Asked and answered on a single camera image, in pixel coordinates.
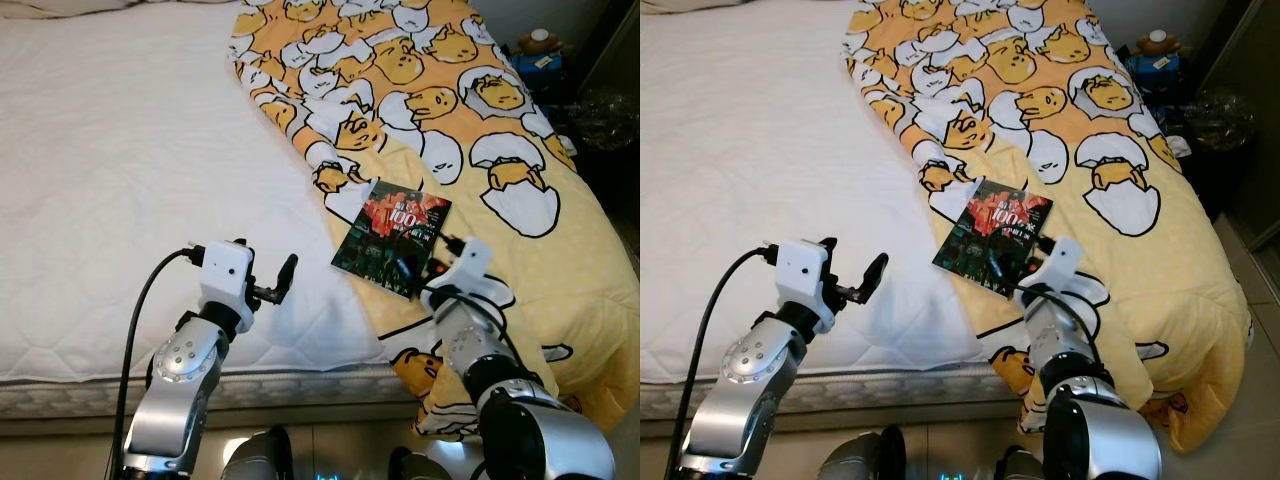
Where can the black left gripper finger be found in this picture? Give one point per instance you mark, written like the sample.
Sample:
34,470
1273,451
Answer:
877,272
288,272

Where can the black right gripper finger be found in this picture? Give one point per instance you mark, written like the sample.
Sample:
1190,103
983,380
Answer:
1000,268
405,268

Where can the dark red cover book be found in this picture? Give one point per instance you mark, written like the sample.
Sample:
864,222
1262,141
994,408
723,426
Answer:
385,225
985,222

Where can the yellow egg cartoon blanket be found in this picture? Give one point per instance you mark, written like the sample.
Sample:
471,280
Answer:
1170,270
560,260

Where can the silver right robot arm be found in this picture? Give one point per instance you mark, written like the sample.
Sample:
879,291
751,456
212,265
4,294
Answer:
1060,345
470,345

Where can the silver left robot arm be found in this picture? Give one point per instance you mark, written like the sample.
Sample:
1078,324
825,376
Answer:
750,375
180,370

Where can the white quilted mattress pad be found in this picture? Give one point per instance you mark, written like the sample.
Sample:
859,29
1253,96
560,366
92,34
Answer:
760,180
120,180

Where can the small white object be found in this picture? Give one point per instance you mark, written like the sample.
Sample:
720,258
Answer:
565,147
1178,147

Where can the black low side table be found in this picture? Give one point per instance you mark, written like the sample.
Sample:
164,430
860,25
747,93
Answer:
610,190
1215,185

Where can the clear plastic bag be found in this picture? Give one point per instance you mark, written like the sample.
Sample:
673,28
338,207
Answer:
605,120
1220,120

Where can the brown teddy bear toy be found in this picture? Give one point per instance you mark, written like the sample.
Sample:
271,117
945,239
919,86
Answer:
1160,42
540,42

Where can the dark tall cabinet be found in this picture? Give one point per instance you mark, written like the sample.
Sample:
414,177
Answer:
620,50
1255,80

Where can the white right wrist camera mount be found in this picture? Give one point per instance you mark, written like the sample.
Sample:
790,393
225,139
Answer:
1060,268
470,268

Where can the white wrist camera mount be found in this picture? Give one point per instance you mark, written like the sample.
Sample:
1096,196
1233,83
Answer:
1060,268
470,268
225,270
800,272

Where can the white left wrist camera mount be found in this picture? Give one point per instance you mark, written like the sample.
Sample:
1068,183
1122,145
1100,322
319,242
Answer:
225,270
800,272

